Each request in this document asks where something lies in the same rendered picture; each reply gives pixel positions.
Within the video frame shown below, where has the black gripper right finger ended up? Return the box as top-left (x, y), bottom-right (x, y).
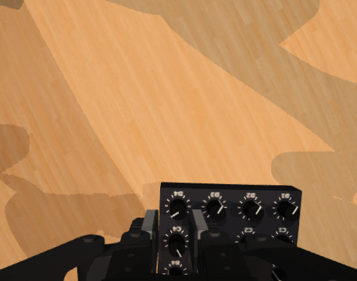
top-left (188, 209), bottom-right (357, 281)

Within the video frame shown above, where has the black knob box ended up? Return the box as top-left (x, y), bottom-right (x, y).
top-left (158, 182), bottom-right (302, 276)

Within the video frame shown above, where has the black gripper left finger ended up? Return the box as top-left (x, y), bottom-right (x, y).
top-left (0, 209), bottom-right (159, 281)

